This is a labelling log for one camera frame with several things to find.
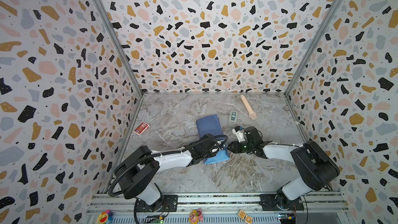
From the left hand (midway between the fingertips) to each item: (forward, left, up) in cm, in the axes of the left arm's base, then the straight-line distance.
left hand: (211, 139), depth 87 cm
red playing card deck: (+12, +44, -7) cm, 46 cm away
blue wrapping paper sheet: (+11, 0, -2) cm, 11 cm away
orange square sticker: (-35, -13, -6) cm, 37 cm away
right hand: (-2, -9, -4) cm, 9 cm away
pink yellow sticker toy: (-35, +8, -5) cm, 36 cm away
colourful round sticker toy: (-35, +49, -6) cm, 60 cm away
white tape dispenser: (+18, -15, -5) cm, 24 cm away
